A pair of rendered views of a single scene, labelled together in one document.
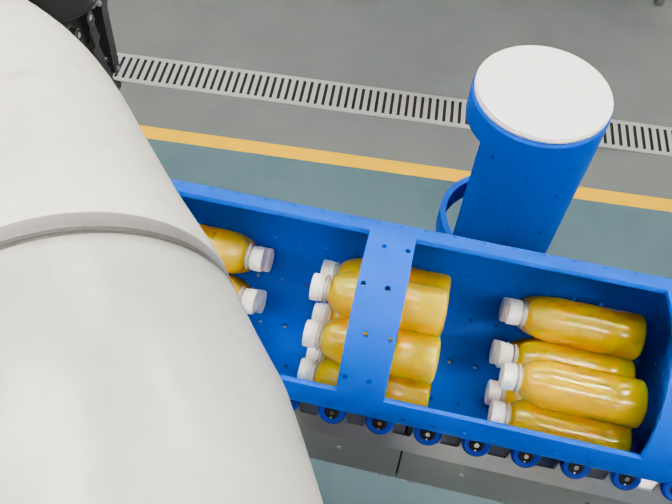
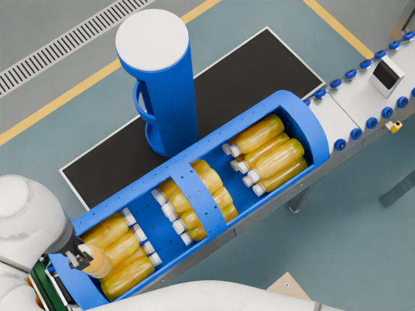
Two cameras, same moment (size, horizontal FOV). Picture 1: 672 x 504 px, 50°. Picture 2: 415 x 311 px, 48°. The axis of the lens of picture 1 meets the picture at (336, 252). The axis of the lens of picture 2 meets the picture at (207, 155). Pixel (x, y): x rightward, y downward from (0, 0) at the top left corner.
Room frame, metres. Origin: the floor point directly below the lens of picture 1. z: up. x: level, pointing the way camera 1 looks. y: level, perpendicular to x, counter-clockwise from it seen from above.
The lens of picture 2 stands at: (0.18, 0.17, 2.51)
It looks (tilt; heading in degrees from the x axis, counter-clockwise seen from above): 68 degrees down; 319
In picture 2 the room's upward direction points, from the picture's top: 3 degrees counter-clockwise
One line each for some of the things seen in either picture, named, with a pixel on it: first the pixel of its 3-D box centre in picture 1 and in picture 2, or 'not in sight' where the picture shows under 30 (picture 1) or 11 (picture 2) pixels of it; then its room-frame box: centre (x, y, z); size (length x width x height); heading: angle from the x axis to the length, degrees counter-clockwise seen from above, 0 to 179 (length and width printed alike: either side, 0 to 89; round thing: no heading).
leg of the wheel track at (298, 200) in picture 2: not in sight; (304, 190); (0.38, -0.61, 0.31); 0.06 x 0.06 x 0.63; 81
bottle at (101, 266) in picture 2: not in sight; (92, 260); (0.53, 0.27, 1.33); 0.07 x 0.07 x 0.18
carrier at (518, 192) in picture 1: (494, 224); (164, 95); (1.12, -0.39, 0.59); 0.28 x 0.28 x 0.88
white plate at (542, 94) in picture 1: (543, 92); (152, 39); (1.12, -0.39, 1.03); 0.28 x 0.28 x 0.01
